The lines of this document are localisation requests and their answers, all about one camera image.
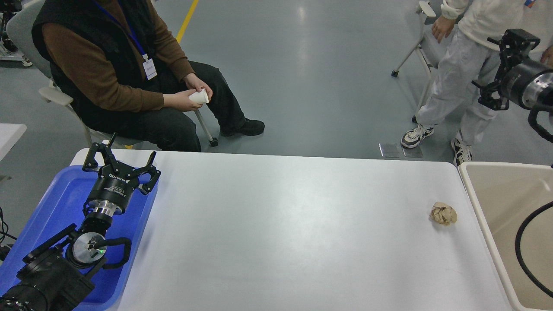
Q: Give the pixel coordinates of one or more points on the seated person brown sweater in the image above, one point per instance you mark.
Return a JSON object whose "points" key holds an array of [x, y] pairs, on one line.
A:
{"points": [[127, 74]]}

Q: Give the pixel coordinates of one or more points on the blue plastic tray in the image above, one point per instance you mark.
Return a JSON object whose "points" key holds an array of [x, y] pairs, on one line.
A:
{"points": [[62, 206]]}

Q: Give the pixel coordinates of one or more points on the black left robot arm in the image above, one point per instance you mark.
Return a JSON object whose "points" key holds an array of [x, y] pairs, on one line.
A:
{"points": [[77, 250]]}

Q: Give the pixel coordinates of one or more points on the metal floor plate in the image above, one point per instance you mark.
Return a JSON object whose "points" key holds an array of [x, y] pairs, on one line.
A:
{"points": [[394, 150]]}

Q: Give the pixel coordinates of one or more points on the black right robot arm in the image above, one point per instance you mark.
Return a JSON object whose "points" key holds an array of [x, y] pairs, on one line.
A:
{"points": [[533, 114]]}

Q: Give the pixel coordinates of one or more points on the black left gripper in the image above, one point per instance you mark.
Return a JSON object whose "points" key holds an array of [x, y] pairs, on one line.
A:
{"points": [[113, 186]]}

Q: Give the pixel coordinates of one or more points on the beige plastic bin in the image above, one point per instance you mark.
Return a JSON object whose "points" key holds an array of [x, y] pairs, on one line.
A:
{"points": [[503, 195]]}

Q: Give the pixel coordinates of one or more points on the white paper cup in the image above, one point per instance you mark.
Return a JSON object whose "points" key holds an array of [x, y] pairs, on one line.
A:
{"points": [[200, 97]]}

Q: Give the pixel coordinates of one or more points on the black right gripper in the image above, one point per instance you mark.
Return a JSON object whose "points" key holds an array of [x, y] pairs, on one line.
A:
{"points": [[523, 81]]}

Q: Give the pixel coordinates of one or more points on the white chair under seated person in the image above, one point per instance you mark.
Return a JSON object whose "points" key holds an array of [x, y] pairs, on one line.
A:
{"points": [[19, 31]]}

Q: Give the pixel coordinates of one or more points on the white side table corner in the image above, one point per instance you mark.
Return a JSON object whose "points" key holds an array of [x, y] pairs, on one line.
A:
{"points": [[9, 135]]}

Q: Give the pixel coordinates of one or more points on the crumpled brown paper ball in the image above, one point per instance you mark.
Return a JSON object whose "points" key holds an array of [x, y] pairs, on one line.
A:
{"points": [[443, 214]]}

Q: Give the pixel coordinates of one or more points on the standing person grey clothes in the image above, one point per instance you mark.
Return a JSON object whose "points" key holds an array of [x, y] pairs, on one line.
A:
{"points": [[471, 56]]}

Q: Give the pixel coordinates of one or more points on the grey office chair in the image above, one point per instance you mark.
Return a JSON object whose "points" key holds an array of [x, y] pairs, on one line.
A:
{"points": [[426, 47]]}

